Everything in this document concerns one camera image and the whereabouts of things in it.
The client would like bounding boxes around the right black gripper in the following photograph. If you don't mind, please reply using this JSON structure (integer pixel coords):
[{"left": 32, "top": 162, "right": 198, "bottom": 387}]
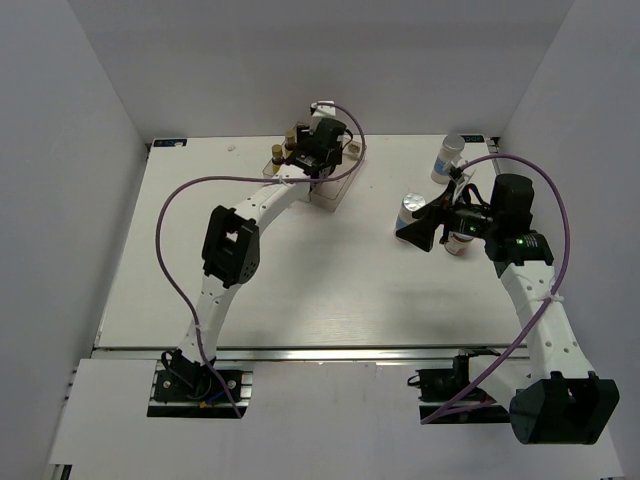
[{"left": 395, "top": 180, "right": 500, "bottom": 252}]

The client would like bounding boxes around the white bottle silver cap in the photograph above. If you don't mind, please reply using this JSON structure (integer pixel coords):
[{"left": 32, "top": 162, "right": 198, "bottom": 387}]
[{"left": 394, "top": 192, "right": 426, "bottom": 237}]

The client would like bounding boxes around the yellow label brown bottle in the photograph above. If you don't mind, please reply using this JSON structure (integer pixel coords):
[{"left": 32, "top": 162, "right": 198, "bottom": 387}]
[{"left": 270, "top": 144, "right": 285, "bottom": 175}]

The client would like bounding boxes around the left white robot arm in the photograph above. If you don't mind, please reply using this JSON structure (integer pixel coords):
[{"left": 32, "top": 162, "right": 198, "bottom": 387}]
[{"left": 163, "top": 117, "right": 347, "bottom": 399}]

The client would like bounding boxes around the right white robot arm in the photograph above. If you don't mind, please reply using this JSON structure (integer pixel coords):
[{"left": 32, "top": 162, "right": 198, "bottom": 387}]
[{"left": 396, "top": 161, "right": 620, "bottom": 445}]

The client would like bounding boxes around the clear plastic organizer tray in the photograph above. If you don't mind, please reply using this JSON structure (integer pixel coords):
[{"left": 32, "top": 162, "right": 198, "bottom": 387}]
[{"left": 262, "top": 122, "right": 366, "bottom": 212}]

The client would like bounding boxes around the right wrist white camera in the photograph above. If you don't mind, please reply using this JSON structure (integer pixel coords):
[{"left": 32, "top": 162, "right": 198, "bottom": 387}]
[{"left": 449, "top": 167, "right": 476, "bottom": 204}]

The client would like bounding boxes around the wrist white camera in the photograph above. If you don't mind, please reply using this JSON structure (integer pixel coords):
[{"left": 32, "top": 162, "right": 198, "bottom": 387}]
[
  {"left": 449, "top": 167, "right": 476, "bottom": 204},
  {"left": 309, "top": 100, "right": 336, "bottom": 132}
]

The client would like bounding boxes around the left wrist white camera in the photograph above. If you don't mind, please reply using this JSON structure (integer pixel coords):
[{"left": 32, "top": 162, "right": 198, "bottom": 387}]
[{"left": 309, "top": 100, "right": 336, "bottom": 132}]

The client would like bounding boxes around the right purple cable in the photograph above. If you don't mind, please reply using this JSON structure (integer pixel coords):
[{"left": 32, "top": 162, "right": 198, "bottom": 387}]
[{"left": 419, "top": 153, "right": 572, "bottom": 426}]

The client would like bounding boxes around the purple cable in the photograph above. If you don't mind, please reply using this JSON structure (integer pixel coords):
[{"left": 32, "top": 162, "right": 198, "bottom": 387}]
[
  {"left": 154, "top": 102, "right": 369, "bottom": 417},
  {"left": 419, "top": 153, "right": 572, "bottom": 426}
]

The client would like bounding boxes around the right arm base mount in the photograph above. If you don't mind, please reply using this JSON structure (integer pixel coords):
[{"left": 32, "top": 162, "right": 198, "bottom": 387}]
[{"left": 407, "top": 348, "right": 509, "bottom": 425}]

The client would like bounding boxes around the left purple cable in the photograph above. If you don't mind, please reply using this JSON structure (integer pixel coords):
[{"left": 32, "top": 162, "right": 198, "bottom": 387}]
[{"left": 154, "top": 102, "right": 369, "bottom": 417}]

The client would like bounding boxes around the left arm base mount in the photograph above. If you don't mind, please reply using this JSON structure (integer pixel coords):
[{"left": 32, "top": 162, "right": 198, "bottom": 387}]
[{"left": 147, "top": 349, "right": 252, "bottom": 419}]

